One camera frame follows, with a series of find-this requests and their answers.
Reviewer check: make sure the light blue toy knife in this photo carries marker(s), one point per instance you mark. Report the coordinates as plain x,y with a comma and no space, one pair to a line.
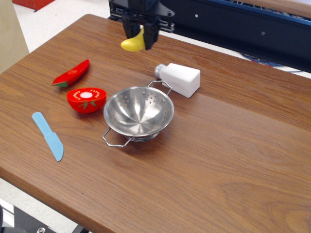
51,137

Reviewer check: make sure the yellow toy banana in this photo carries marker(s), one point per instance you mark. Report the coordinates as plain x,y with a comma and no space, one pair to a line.
134,44

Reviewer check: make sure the small steel colander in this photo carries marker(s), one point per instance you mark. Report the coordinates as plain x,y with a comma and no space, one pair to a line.
139,113

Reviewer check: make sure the red toy chili pepper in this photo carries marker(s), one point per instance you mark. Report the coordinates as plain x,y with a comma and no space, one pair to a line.
72,75

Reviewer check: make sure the white salt shaker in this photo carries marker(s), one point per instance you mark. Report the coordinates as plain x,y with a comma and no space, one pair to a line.
183,80

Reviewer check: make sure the red toy tomato half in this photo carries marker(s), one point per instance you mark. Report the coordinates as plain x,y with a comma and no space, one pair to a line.
86,100

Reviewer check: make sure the red box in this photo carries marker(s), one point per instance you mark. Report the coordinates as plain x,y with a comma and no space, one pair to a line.
33,4

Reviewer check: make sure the metal table leg bracket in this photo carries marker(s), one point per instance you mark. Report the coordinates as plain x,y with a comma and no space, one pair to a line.
15,220

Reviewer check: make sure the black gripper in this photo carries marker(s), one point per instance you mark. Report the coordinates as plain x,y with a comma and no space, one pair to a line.
150,13

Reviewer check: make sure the wooden table edge background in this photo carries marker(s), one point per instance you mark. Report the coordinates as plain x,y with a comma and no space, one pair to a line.
297,7

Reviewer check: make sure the beige cabinet panel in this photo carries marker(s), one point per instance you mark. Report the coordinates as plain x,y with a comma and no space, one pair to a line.
13,46

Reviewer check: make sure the black metal frame rail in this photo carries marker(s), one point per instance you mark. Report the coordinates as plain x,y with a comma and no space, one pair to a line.
257,31

